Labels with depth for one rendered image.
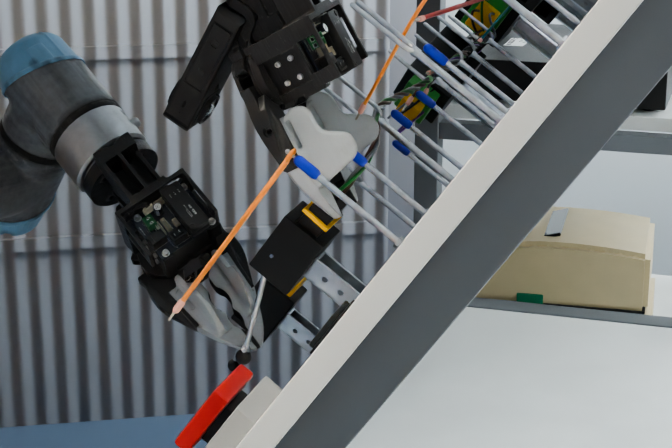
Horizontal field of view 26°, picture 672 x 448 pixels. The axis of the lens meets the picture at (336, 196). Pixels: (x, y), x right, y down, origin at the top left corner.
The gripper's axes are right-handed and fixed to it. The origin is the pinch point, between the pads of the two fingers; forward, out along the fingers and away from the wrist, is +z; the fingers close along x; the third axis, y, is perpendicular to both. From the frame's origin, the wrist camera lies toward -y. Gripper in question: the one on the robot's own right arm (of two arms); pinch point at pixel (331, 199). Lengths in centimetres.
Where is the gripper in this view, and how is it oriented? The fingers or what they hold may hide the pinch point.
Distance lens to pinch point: 116.3
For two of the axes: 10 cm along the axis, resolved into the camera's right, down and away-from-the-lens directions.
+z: 4.7, 8.7, 1.2
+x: 3.2, -3.0, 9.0
